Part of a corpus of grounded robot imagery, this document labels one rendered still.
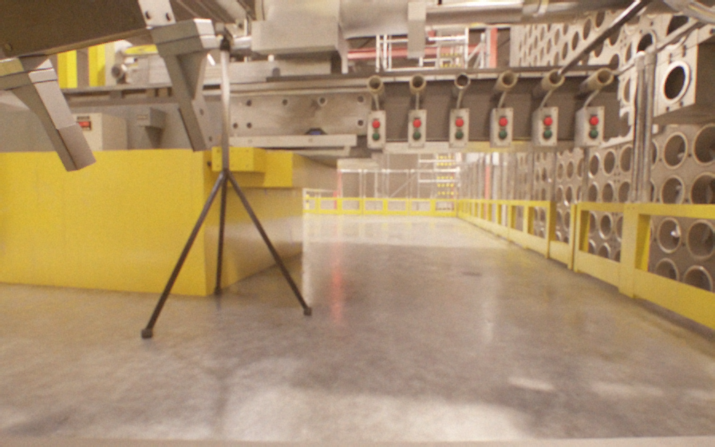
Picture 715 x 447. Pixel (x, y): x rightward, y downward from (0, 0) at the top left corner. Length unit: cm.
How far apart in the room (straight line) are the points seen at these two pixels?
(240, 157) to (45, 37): 113
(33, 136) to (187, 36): 244
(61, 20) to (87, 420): 67
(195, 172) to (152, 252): 38
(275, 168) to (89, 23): 124
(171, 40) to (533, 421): 78
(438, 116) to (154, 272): 137
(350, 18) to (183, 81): 170
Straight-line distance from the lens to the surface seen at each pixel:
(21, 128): 283
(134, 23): 35
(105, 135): 222
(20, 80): 44
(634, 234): 187
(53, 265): 206
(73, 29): 38
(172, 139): 215
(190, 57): 36
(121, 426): 82
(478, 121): 170
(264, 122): 187
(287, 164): 154
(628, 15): 120
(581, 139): 173
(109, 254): 184
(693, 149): 310
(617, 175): 386
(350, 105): 176
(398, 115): 169
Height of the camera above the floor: 40
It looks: 4 degrees down
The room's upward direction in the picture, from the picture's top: 1 degrees clockwise
